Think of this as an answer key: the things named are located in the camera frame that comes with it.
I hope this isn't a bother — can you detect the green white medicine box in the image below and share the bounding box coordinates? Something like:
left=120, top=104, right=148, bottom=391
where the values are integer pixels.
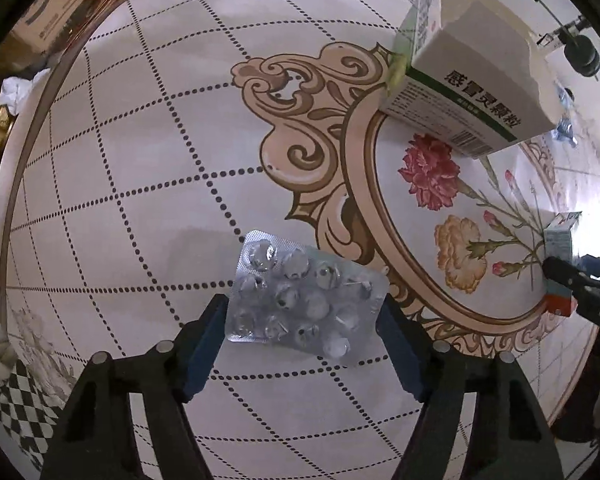
left=377, top=0, right=563, bottom=160

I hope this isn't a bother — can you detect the silver blister pack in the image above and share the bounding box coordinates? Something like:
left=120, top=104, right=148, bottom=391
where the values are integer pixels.
left=225, top=230, right=390, bottom=358

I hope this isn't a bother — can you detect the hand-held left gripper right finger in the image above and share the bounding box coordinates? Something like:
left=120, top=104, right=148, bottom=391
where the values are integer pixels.
left=375, top=292, right=563, bottom=480

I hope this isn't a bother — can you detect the black white checkered cloth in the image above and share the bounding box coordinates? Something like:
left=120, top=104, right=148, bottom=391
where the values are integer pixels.
left=0, top=360, right=76, bottom=466

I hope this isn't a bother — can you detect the white crumpled tissue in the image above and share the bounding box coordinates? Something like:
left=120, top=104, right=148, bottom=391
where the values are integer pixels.
left=0, top=67, right=51, bottom=116

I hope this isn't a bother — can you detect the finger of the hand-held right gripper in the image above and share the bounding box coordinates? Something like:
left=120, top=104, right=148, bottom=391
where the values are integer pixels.
left=541, top=256, right=600, bottom=333
left=577, top=254, right=600, bottom=283

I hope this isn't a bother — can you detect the brown cardboard box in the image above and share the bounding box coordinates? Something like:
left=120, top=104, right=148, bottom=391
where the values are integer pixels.
left=7, top=0, right=146, bottom=58

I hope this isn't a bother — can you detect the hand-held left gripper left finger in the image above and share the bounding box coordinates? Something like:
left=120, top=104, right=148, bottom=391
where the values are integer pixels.
left=40, top=292, right=231, bottom=480

